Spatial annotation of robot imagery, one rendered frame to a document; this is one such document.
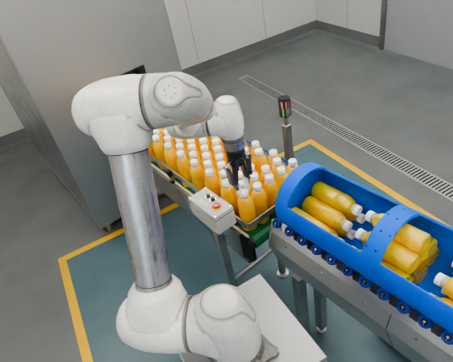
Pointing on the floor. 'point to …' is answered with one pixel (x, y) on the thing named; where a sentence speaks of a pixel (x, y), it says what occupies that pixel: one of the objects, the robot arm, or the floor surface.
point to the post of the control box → (224, 258)
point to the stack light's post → (287, 141)
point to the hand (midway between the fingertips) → (242, 187)
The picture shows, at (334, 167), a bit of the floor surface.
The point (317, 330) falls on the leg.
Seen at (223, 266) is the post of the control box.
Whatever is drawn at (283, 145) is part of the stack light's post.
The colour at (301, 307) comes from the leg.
